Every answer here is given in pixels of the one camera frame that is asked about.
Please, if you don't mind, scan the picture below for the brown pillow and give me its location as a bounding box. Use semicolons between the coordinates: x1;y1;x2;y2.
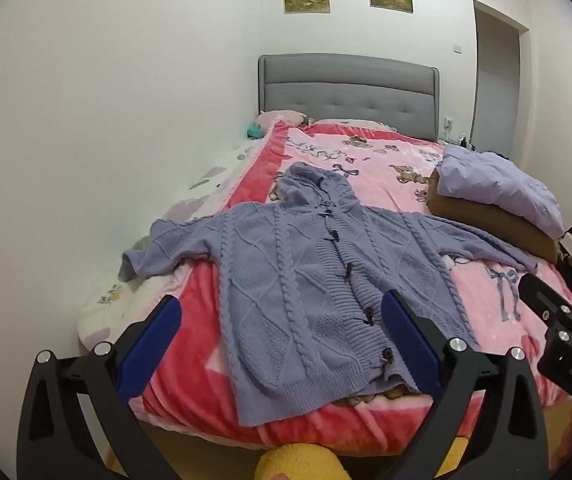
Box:
427;167;559;263

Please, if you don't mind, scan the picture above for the folded lilac duvet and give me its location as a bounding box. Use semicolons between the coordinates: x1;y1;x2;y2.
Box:
436;146;564;238

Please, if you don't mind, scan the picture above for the white door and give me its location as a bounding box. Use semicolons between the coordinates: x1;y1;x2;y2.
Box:
471;0;531;171

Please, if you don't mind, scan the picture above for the white floral bedsheet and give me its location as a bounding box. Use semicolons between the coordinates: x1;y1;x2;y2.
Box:
77;132;277;361

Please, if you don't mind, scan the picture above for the pink pillow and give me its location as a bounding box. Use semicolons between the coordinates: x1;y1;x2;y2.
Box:
257;109;312;129

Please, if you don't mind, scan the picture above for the purple cable-knit hooded cardigan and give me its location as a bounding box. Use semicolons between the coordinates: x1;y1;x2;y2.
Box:
118;161;539;428

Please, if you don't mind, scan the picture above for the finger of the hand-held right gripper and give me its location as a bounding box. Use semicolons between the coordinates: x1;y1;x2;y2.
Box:
518;272;572;333

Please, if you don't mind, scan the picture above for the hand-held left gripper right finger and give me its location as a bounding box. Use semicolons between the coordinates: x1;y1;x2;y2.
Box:
381;289;552;480

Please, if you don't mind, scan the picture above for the person's yellow fleece clothing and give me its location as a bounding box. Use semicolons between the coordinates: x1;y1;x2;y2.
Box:
255;442;352;480

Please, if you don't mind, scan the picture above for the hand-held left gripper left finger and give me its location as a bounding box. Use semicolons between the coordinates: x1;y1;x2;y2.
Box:
16;294;183;480

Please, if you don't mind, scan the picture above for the pink teddy bear blanket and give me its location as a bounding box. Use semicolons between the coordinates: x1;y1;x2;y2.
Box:
131;119;572;458

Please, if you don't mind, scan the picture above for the grey padded headboard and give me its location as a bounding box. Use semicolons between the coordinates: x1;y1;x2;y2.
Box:
258;53;440;143

